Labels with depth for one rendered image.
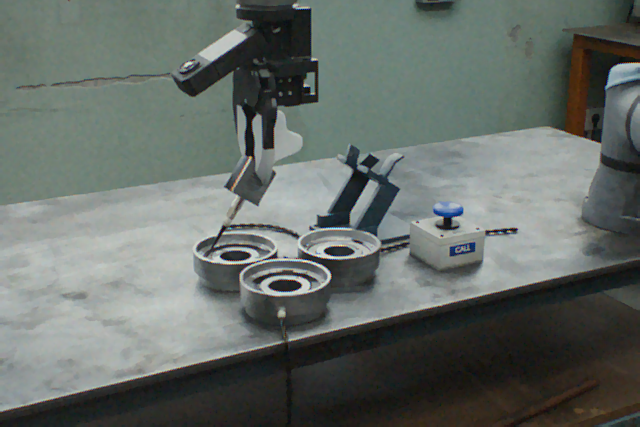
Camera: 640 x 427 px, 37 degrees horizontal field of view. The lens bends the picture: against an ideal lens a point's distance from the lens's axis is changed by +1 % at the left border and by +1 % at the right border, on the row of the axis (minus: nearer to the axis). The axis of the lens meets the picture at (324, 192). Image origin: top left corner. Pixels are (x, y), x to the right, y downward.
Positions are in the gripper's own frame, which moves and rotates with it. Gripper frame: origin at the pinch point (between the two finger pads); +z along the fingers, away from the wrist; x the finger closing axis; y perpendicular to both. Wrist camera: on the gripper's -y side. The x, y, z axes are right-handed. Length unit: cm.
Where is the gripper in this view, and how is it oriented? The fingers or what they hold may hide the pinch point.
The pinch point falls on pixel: (254, 171)
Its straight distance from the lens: 117.5
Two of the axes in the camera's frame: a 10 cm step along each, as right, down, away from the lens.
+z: 0.0, 9.5, 3.1
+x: -4.9, -2.7, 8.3
